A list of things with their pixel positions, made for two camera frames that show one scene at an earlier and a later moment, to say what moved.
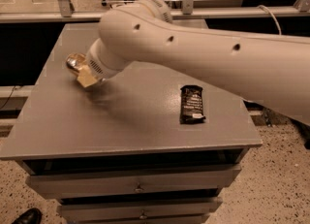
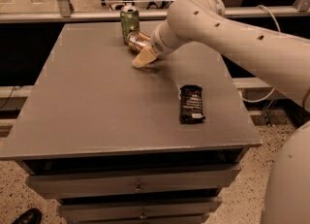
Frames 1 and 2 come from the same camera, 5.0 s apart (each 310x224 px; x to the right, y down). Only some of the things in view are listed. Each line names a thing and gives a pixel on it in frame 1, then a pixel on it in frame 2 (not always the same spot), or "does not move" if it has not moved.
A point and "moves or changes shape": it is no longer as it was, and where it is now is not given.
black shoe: x=31 y=215 does not move
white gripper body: x=95 y=61 → x=157 y=43
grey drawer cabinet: x=116 y=151 does not move
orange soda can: x=75 y=61 moves or changes shape
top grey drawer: x=201 y=177 does not move
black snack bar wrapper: x=191 y=104 does not move
